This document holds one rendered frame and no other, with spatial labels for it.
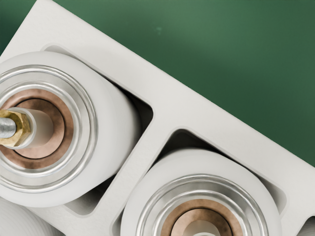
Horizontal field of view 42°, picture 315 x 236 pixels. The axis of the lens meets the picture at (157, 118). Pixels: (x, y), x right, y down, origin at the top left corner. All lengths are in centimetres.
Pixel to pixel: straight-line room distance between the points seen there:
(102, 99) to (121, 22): 27
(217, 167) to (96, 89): 8
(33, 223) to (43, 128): 12
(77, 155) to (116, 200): 8
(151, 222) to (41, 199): 7
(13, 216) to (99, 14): 28
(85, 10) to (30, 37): 19
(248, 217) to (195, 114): 10
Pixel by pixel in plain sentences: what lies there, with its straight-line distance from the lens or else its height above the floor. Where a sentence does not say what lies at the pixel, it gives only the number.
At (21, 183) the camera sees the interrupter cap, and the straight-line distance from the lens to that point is 26.
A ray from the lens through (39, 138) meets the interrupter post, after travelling 23.
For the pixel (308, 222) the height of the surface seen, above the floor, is 12.
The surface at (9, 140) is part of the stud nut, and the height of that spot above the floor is 29.
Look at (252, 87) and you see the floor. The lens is 50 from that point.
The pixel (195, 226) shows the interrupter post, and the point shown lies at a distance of 23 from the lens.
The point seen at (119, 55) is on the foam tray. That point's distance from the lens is 32.
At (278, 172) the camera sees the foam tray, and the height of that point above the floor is 18.
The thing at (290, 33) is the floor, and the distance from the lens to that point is 52.
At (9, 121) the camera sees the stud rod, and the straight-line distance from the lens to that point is 21.
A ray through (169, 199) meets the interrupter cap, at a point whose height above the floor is 25.
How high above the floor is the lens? 49
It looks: 86 degrees down
